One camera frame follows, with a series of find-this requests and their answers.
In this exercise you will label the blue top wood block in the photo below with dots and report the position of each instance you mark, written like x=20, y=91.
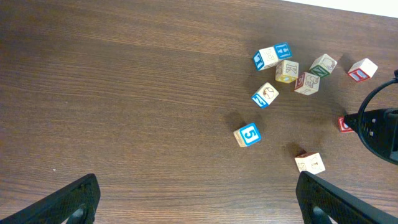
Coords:
x=283, y=51

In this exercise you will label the yellow letter K block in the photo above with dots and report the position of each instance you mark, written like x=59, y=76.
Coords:
x=287, y=71

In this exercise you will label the far red wood block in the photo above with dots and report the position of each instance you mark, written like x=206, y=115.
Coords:
x=362, y=70

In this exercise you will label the blue baseball wood block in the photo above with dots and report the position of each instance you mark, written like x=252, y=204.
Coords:
x=265, y=95

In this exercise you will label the letter M wood block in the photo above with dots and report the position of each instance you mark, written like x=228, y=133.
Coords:
x=311, y=162

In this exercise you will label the wood block red E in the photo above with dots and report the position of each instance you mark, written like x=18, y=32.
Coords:
x=307, y=84

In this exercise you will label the green letter N block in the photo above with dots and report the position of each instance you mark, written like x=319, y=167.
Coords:
x=323, y=66

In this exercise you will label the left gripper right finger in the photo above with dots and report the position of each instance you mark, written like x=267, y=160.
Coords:
x=323, y=202

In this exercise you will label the wood block blue side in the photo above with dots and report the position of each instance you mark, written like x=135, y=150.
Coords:
x=265, y=58

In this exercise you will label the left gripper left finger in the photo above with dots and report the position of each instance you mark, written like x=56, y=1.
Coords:
x=75, y=203

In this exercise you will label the blue number 5 block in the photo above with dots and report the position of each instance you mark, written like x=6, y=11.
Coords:
x=247, y=135

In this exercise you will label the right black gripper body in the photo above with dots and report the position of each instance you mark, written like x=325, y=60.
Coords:
x=379, y=131

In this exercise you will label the red number wood block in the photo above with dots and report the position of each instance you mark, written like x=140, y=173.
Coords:
x=344, y=128

